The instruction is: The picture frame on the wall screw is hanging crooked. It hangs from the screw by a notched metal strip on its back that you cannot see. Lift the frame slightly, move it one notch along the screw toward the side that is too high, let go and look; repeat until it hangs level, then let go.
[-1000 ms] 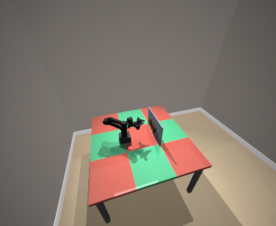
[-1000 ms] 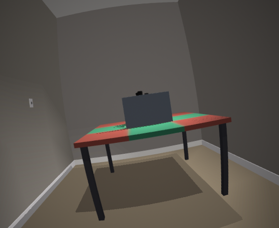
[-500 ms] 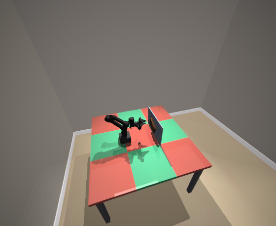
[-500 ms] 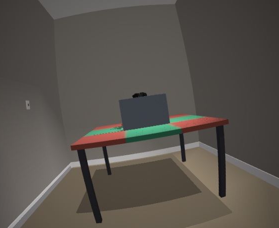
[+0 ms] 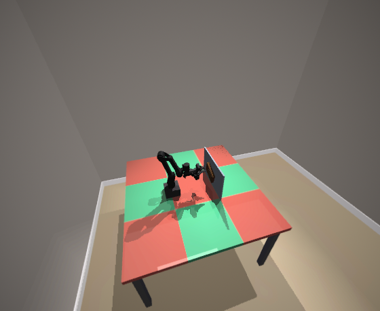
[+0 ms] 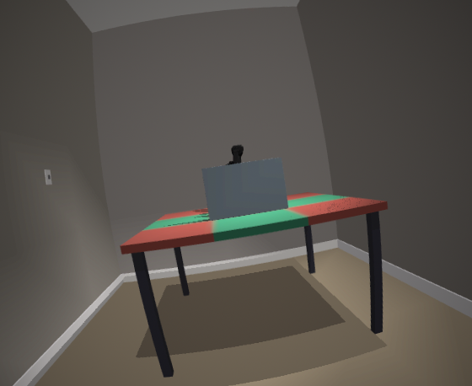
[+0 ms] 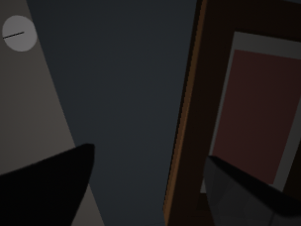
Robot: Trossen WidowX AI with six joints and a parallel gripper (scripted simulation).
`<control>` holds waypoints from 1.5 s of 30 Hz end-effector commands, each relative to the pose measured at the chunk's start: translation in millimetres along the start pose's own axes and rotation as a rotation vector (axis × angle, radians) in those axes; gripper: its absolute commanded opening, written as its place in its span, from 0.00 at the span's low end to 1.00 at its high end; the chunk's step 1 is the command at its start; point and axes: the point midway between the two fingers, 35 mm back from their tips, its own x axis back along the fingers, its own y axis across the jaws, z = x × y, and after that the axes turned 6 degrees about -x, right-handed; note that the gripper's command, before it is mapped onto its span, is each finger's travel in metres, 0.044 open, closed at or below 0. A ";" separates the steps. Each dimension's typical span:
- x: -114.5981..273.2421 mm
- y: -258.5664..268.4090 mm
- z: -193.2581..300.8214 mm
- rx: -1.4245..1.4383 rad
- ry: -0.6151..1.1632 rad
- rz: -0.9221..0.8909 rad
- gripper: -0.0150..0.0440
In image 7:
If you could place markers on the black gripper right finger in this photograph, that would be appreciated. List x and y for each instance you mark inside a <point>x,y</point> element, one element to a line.
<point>239,199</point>

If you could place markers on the dark brown picture frame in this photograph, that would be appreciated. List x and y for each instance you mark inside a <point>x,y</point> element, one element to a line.
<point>241,102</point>

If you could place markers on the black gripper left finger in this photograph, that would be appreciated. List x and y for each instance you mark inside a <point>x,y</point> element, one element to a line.
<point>47,193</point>

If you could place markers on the dark grey wall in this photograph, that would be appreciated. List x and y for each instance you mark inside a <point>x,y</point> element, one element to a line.
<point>118,68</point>

